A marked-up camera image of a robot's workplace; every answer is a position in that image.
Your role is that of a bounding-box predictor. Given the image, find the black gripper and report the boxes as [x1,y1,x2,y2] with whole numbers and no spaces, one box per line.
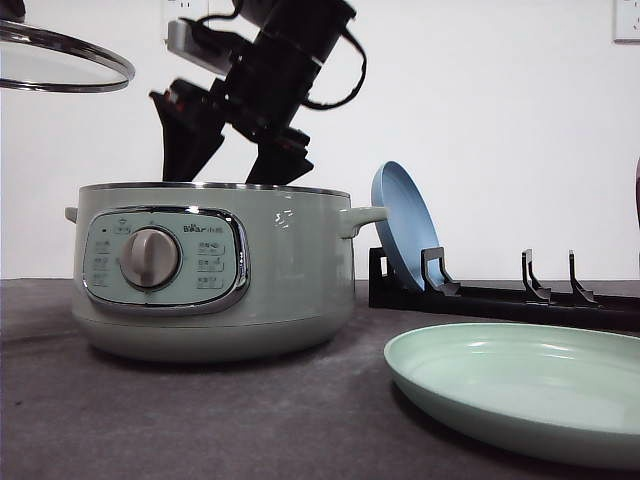
[149,34,322,185]

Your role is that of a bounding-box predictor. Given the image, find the glass pot lid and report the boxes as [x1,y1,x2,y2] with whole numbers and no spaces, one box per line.
[0,19,135,93]

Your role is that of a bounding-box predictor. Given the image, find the green plate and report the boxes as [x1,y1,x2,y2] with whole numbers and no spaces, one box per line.
[383,322,640,461]

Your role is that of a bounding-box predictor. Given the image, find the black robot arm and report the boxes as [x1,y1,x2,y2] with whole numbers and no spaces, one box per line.
[149,0,357,185]

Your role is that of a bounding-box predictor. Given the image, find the green electric steamer pot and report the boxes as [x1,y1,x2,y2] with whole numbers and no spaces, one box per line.
[65,182,388,364]

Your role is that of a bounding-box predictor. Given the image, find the blue plate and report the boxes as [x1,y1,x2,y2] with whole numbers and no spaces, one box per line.
[371,161,440,291]

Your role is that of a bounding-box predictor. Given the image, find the pink plate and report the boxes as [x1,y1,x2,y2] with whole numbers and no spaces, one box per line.
[635,156,640,229]

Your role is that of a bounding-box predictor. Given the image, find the black dish rack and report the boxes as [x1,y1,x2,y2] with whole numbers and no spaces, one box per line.
[368,247,640,324]

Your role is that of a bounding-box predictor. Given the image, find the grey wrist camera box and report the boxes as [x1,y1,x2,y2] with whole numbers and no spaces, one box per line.
[167,19,233,75]

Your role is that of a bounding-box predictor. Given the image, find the white wall socket left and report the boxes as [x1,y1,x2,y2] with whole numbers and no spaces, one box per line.
[167,0,209,31]

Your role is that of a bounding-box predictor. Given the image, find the white wall socket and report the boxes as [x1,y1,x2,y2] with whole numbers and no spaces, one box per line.
[167,0,209,31]
[608,0,640,48]

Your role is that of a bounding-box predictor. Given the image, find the white wall socket right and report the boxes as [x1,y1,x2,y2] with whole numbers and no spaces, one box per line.
[608,0,640,48]

